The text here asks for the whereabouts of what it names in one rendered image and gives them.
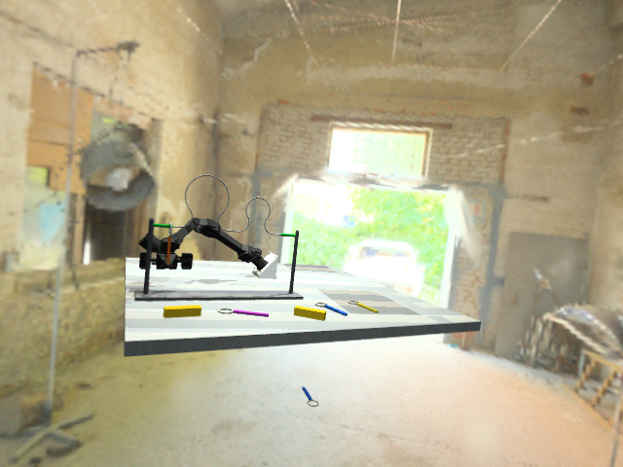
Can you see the white loop with blue handle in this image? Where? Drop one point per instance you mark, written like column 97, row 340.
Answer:
column 309, row 397
column 331, row 308

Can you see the yellow rectangular block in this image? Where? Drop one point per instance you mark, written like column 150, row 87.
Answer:
column 182, row 311
column 310, row 313

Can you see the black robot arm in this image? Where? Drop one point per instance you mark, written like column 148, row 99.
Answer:
column 209, row 228

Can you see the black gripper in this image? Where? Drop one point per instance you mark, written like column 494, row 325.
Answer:
column 161, row 262

